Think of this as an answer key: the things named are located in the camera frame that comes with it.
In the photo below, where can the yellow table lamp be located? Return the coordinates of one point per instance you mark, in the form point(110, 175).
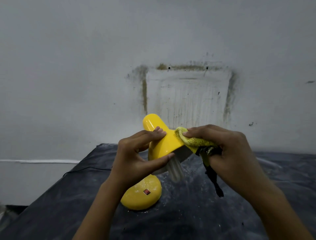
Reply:
point(140, 195)

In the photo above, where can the black table cover sheet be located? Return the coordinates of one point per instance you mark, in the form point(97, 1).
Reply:
point(271, 222)

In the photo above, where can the yellow and black cleaning cloth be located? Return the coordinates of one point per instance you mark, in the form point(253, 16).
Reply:
point(195, 142)

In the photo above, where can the person's right hand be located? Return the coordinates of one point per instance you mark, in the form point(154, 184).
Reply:
point(237, 163)

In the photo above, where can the person's left hand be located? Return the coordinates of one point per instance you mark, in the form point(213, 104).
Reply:
point(130, 163)

